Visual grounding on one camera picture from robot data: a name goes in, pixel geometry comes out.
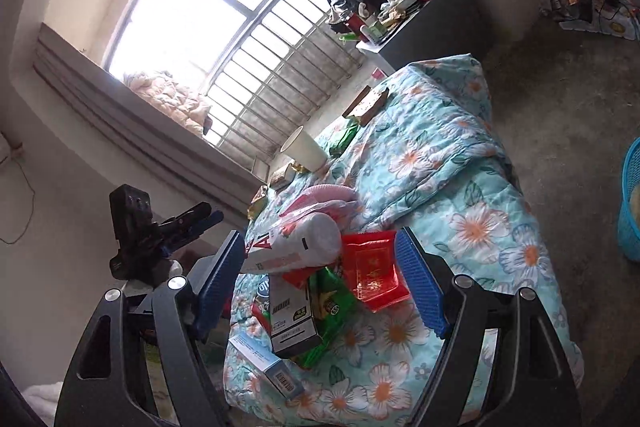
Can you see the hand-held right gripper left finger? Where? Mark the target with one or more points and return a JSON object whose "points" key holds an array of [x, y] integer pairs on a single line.
{"points": [[220, 279]]}

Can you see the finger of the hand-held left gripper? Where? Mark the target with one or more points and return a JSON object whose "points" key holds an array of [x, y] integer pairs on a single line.
{"points": [[207, 222], [192, 212]]}

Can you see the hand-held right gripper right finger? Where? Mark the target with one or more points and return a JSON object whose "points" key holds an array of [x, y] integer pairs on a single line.
{"points": [[420, 287]]}

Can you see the red and green snack bag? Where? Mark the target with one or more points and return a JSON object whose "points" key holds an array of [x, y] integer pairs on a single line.
{"points": [[332, 307]]}

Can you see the red plastic tray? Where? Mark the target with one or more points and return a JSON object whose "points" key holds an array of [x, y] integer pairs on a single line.
{"points": [[372, 272]]}

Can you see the small yellow wrapper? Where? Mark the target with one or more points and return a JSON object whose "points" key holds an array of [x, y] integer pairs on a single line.
{"points": [[258, 203]]}

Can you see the black and white carton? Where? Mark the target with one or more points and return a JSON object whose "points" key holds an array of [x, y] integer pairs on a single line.
{"points": [[292, 322]]}

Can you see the white plastic bottle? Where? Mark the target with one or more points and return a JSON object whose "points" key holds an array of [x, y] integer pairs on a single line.
{"points": [[300, 244]]}

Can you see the blue and white carton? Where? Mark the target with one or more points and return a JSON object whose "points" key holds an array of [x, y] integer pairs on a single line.
{"points": [[265, 364]]}

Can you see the grey curtain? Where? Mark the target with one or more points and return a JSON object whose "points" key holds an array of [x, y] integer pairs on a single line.
{"points": [[125, 117]]}

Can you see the pink quilt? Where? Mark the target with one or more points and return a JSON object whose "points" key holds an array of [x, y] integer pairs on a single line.
{"points": [[170, 99]]}

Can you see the pink plastic bag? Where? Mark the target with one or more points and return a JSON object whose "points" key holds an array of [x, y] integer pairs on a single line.
{"points": [[325, 197]]}

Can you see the white paper cup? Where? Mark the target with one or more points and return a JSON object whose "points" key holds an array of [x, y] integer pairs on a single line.
{"points": [[307, 149]]}

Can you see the floral light blue blanket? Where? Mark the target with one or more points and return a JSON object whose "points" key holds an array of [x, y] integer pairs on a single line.
{"points": [[450, 157]]}

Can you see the green snack packet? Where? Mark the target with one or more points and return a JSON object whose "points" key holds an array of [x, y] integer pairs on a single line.
{"points": [[342, 138]]}

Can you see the metal window grille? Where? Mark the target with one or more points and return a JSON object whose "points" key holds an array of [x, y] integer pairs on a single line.
{"points": [[290, 62]]}

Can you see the brown cardboard box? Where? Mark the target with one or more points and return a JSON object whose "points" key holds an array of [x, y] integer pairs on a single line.
{"points": [[367, 104]]}

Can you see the window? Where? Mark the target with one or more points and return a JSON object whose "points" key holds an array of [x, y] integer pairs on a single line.
{"points": [[200, 7]]}

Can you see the white cloth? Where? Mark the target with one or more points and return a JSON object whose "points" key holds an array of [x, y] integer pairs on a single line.
{"points": [[42, 404]]}

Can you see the blue plastic basket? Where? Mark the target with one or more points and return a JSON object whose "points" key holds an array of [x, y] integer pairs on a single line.
{"points": [[629, 217]]}

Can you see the dark desk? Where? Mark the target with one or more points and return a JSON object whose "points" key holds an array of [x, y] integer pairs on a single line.
{"points": [[440, 27]]}

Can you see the white printed mat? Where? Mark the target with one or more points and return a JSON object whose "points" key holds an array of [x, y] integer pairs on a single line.
{"points": [[612, 24]]}

